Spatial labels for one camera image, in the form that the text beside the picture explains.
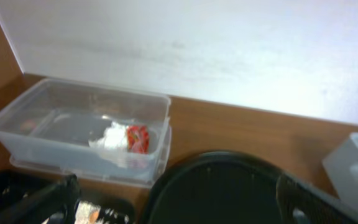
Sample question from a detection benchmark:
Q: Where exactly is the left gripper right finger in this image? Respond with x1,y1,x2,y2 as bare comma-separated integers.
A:
276,174,358,224

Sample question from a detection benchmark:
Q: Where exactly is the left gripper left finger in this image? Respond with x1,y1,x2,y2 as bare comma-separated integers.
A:
0,174,80,223

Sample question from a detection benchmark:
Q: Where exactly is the white napkin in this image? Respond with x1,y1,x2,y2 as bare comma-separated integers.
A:
88,121,129,152

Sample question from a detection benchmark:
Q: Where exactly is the red snack wrapper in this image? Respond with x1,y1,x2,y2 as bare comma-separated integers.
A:
126,126,150,154

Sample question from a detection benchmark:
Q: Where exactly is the grey dishwasher rack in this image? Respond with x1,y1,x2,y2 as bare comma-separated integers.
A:
322,133,358,211

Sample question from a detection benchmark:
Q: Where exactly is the pile of food scraps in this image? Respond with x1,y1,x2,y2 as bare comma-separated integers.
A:
73,201,133,224

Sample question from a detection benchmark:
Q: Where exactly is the black rectangular tray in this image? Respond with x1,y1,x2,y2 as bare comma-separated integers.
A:
0,170,135,224

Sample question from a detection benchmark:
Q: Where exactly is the round black tray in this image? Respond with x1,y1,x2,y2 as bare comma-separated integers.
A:
139,151,288,224

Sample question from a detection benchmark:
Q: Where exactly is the clear plastic bin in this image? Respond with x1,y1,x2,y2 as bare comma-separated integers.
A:
0,79,172,188

